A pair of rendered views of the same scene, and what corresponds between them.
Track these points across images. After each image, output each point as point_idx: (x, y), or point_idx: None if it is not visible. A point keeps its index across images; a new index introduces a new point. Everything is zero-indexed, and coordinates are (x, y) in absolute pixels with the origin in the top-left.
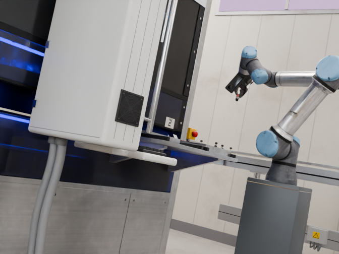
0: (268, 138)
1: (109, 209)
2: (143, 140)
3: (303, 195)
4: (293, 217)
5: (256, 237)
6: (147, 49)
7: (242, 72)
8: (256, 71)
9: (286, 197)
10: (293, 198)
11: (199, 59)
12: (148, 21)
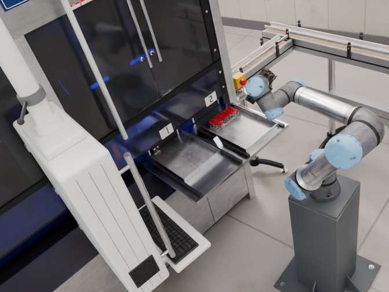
0: (293, 189)
1: (187, 199)
2: (181, 193)
3: (345, 210)
4: (335, 236)
5: (307, 237)
6: (131, 232)
7: None
8: (267, 113)
9: (325, 221)
10: (332, 224)
11: (216, 11)
12: (117, 219)
